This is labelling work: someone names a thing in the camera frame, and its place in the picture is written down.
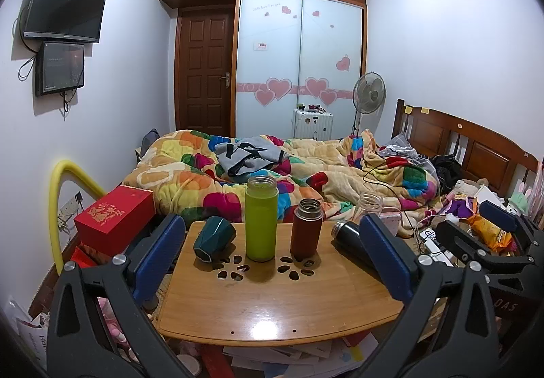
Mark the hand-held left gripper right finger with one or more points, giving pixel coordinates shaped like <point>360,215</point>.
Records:
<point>387,261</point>

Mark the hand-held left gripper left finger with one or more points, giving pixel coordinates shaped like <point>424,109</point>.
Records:
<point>156,261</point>

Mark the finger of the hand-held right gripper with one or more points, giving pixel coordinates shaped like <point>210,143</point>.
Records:
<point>459,240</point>
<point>496,214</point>

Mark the dark green faceted cup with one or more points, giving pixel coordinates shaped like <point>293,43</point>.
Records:
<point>212,240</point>

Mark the orange snack bag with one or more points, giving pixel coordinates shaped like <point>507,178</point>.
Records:
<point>488,231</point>

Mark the green and white plush toy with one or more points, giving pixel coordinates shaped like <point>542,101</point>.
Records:
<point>519,200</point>

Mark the phone in pink case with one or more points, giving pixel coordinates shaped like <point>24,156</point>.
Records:
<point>392,221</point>

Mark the black thermos bottle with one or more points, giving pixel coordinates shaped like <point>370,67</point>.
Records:
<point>350,240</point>

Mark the clear glass jar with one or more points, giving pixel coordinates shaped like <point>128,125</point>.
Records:
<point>369,204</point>

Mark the red gift box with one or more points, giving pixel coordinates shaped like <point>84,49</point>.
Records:
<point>112,216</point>

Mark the wooden bed headboard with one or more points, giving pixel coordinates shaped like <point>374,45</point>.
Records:
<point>484,153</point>

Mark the black clothing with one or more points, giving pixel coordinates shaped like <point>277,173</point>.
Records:
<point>446,167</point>

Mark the brown thermos bottle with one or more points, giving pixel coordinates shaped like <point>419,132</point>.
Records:
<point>306,235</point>

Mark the colourful patchwork blanket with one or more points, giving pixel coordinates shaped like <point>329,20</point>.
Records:
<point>187,174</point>

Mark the grey striped cloth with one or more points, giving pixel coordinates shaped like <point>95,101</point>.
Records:
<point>401,148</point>

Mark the green glass bottle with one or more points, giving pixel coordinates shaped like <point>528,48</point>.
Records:
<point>261,225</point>

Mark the yellow foam tube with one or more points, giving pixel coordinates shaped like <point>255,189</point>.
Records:
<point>57,208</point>

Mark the bamboo lap table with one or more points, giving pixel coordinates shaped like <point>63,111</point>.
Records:
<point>263,305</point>

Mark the dark backpack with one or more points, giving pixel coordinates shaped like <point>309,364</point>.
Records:
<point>149,140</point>

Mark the pile of papers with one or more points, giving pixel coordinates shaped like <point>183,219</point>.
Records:
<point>297,354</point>

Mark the grey and black garment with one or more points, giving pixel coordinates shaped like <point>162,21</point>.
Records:
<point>248,157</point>

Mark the white paper bag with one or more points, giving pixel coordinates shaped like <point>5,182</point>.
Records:
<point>32,335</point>

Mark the white suitcase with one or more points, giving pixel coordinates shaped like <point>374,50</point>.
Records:
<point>312,125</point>

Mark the black standing fan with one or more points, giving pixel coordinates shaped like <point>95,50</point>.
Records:
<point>369,91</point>

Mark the brown wooden door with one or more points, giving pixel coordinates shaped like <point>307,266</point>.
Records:
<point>204,72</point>

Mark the wooden wardrobe with heart stickers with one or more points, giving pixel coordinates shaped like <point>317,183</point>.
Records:
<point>272,46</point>

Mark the white wall power strip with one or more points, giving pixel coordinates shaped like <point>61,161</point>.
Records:
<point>70,208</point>

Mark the small black wall monitor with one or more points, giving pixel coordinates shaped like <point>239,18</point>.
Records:
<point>59,68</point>

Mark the large black wall television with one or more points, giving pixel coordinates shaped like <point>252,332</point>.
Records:
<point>63,4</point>

